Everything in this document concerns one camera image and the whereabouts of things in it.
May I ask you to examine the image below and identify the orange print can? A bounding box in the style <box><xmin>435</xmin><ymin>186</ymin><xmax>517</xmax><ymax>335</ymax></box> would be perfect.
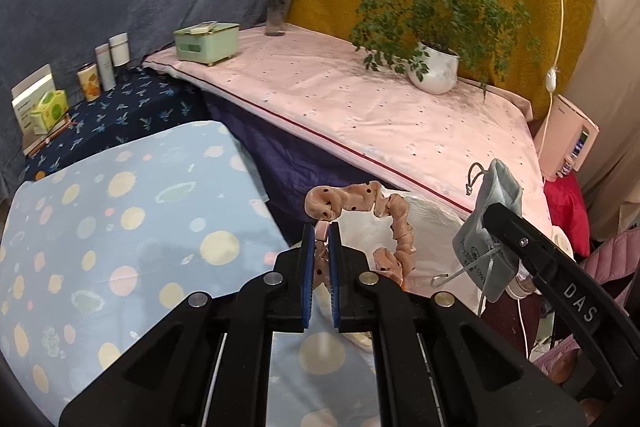
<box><xmin>77</xmin><ymin>63</ymin><xmax>102</xmax><ymax>102</ymax></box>

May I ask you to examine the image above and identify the wooden tray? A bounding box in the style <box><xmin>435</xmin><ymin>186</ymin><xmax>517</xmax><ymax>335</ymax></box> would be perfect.
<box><xmin>24</xmin><ymin>114</ymin><xmax>73</xmax><ymax>158</ymax></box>

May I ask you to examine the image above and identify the pink white appliance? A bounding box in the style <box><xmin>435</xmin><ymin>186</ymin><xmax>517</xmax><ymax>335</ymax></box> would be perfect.
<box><xmin>532</xmin><ymin>94</ymin><xmax>601</xmax><ymax>180</ymax></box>

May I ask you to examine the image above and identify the white cardboard box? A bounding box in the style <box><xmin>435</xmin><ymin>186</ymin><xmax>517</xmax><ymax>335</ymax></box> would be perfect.
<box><xmin>11</xmin><ymin>64</ymin><xmax>57</xmax><ymax>138</ymax></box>

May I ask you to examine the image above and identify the pink dotted scrunchie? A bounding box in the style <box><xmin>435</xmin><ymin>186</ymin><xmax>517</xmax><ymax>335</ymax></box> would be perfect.
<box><xmin>305</xmin><ymin>181</ymin><xmax>417</xmax><ymax>290</ymax></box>

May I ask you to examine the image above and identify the green plant in white pot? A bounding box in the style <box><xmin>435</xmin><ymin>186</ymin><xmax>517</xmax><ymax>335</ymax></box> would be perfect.
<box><xmin>316</xmin><ymin>0</ymin><xmax>543</xmax><ymax>102</ymax></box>

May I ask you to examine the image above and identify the white cable with switch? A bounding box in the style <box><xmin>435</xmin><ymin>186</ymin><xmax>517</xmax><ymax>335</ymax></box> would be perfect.
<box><xmin>537</xmin><ymin>0</ymin><xmax>566</xmax><ymax>158</ymax></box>

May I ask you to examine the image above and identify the beige curtain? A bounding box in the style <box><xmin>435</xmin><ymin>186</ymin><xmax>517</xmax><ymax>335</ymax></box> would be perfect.
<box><xmin>575</xmin><ymin>0</ymin><xmax>640</xmax><ymax>238</ymax></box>

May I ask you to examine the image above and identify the white bottle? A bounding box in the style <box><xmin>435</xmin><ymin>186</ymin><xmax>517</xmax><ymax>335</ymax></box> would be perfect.
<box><xmin>108</xmin><ymin>33</ymin><xmax>132</xmax><ymax>68</ymax></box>

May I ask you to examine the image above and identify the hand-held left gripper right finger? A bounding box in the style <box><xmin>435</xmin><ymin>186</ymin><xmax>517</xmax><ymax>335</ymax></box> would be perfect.
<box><xmin>327</xmin><ymin>222</ymin><xmax>586</xmax><ymax>427</ymax></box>

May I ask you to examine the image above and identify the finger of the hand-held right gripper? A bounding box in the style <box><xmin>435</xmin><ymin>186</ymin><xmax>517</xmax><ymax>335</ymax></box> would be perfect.
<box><xmin>481</xmin><ymin>203</ymin><xmax>557</xmax><ymax>279</ymax></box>

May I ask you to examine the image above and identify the mint green storage box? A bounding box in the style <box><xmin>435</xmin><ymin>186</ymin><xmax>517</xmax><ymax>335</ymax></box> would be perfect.
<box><xmin>173</xmin><ymin>21</ymin><xmax>241</xmax><ymax>66</ymax></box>

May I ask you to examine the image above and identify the red cloth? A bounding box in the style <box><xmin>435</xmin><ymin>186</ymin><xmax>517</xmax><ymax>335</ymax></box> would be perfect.
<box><xmin>542</xmin><ymin>172</ymin><xmax>592</xmax><ymax>258</ymax></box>

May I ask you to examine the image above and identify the pink cloth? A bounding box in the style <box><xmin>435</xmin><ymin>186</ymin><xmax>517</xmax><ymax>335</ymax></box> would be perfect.
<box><xmin>142</xmin><ymin>23</ymin><xmax>553</xmax><ymax>228</ymax></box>

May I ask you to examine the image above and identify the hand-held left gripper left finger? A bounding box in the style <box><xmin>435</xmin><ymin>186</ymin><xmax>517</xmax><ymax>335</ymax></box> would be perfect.
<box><xmin>59</xmin><ymin>223</ymin><xmax>317</xmax><ymax>427</ymax></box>

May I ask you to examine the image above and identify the purple cloth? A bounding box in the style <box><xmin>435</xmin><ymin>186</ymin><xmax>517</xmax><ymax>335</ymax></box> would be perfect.
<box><xmin>202</xmin><ymin>94</ymin><xmax>401</xmax><ymax>248</ymax></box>

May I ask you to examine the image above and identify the white plastic bag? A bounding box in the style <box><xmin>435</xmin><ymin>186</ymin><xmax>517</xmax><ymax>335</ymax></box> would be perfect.
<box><xmin>312</xmin><ymin>192</ymin><xmax>485</xmax><ymax>353</ymax></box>

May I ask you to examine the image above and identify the grey drawstring pouch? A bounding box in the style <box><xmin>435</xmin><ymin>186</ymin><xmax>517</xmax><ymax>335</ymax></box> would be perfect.
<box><xmin>431</xmin><ymin>158</ymin><xmax>524</xmax><ymax>304</ymax></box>

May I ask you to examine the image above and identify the green tissue box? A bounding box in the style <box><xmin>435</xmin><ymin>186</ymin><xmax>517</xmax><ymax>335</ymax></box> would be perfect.
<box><xmin>29</xmin><ymin>90</ymin><xmax>69</xmax><ymax>134</ymax></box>

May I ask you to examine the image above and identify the navy printed cloth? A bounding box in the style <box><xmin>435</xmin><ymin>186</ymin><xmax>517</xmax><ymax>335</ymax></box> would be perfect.
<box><xmin>22</xmin><ymin>67</ymin><xmax>208</xmax><ymax>180</ymax></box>

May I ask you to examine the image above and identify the white plastic object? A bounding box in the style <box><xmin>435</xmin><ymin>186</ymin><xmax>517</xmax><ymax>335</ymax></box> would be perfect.
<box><xmin>505</xmin><ymin>279</ymin><xmax>537</xmax><ymax>303</ymax></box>

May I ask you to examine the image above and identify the thin white cable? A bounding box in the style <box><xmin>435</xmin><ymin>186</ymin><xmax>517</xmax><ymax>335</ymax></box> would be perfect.
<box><xmin>517</xmin><ymin>297</ymin><xmax>532</xmax><ymax>358</ymax></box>

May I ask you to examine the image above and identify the person's right hand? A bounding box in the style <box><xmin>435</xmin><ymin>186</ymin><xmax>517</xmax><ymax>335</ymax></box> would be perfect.
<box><xmin>542</xmin><ymin>349</ymin><xmax>618</xmax><ymax>427</ymax></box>

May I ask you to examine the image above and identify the grey tube bottle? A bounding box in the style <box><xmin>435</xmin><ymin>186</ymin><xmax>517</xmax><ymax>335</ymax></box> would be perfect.
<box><xmin>95</xmin><ymin>43</ymin><xmax>117</xmax><ymax>92</ymax></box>

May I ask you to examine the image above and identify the light blue dotted cloth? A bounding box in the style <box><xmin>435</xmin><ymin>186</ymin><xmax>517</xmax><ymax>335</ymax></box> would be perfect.
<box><xmin>0</xmin><ymin>121</ymin><xmax>381</xmax><ymax>427</ymax></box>

